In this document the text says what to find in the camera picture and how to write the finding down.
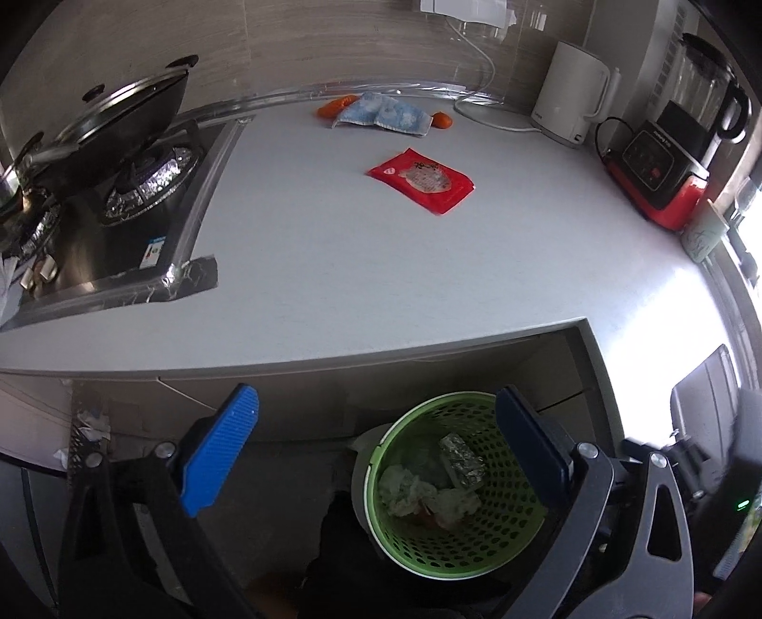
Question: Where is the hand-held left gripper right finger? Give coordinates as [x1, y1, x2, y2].
[496, 386, 696, 619]

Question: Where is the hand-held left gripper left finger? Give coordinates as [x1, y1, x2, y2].
[58, 384, 261, 619]

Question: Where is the foil ball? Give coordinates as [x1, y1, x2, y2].
[439, 433, 486, 490]

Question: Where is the white tissue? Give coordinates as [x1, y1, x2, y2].
[430, 487, 482, 528]
[379, 465, 440, 519]

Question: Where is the green perforated basket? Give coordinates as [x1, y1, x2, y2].
[350, 391, 556, 579]

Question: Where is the red snack packet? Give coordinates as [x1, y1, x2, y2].
[365, 148, 478, 217]

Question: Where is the perforated metal strip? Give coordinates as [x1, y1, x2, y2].
[67, 381, 115, 477]

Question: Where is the black gas stove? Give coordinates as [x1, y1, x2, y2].
[0, 113, 254, 325]

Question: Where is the pale green patterned cup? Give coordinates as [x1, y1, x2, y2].
[681, 199, 732, 264]

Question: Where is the steel pot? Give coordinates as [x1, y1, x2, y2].
[0, 165, 26, 224]

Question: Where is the black red blender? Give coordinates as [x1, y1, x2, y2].
[604, 32, 752, 230]

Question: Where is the black wok with glass lid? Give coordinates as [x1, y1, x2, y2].
[15, 55, 201, 199]

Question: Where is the white electric kettle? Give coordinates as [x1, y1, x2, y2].
[531, 40, 615, 147]

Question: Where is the blue crumpled cloth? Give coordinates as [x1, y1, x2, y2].
[331, 91, 433, 138]

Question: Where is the black power cord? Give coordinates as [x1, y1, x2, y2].
[594, 115, 633, 169]

